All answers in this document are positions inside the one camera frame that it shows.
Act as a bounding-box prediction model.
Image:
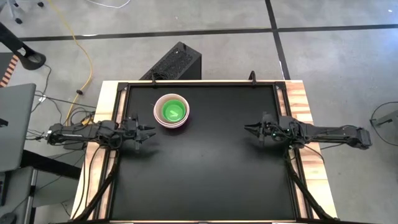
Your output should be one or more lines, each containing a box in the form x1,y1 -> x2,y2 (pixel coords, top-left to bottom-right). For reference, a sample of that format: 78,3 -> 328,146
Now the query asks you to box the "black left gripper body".
123,114 -> 144,151

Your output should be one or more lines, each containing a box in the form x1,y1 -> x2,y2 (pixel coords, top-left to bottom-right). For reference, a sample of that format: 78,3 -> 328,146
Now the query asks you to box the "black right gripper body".
259,112 -> 281,143

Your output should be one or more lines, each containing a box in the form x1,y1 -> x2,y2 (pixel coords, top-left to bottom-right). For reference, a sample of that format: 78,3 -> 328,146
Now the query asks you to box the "small green bowl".
161,99 -> 188,123

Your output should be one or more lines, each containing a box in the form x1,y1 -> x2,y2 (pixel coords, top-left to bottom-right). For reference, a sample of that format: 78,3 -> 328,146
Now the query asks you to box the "black computer tower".
139,40 -> 203,82

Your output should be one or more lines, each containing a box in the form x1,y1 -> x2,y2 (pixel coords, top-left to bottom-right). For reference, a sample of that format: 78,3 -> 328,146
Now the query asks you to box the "grey stand base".
372,109 -> 398,128

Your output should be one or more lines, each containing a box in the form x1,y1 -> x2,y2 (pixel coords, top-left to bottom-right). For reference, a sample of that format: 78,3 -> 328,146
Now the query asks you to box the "black stand foot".
0,22 -> 47,71

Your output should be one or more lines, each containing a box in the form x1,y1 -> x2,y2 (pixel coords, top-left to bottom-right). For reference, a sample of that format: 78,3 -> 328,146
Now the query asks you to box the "orange black striped strip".
0,54 -> 20,88

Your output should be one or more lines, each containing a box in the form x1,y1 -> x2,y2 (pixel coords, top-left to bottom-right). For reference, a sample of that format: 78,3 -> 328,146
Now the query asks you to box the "black chair base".
0,0 -> 45,26

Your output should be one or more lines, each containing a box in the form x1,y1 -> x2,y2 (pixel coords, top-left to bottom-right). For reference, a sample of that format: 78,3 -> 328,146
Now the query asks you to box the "black table frame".
70,79 -> 338,224

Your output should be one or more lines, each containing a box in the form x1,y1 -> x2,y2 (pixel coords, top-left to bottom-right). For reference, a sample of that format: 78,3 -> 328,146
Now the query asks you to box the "yellow floor cable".
46,0 -> 95,125

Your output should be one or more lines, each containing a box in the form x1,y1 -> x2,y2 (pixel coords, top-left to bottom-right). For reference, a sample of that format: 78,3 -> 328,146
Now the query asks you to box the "black floor cable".
35,94 -> 98,110

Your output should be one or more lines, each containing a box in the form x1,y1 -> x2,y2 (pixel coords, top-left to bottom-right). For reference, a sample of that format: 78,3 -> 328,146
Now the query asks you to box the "black looped cable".
369,101 -> 398,147

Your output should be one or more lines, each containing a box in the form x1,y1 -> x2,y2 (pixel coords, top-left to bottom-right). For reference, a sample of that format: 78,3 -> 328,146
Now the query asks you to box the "white floor cable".
85,0 -> 132,10

